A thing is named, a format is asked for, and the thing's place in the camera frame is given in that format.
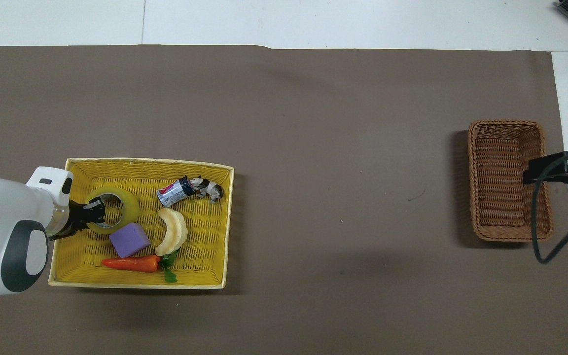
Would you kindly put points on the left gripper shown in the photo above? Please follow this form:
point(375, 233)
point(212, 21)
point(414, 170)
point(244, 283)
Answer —
point(78, 218)

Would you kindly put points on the yellowish clear tape roll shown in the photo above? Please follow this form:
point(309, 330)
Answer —
point(127, 211)

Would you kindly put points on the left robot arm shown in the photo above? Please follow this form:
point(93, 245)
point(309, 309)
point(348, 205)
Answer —
point(8, 222)

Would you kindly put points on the brown wicker basket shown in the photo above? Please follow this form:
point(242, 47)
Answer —
point(501, 197)

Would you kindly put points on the yellow woven basket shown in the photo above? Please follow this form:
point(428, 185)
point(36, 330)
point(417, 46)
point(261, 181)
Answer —
point(200, 236)

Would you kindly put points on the purple block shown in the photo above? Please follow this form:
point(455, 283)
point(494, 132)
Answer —
point(129, 240)

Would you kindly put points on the orange toy carrot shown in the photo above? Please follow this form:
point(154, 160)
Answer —
point(131, 264)

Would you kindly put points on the small drink can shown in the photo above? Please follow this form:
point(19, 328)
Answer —
point(173, 193)

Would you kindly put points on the cream toy banana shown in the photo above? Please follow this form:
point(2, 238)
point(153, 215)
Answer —
point(178, 230)

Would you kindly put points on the black and white toy animal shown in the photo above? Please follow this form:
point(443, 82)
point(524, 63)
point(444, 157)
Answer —
point(211, 190)

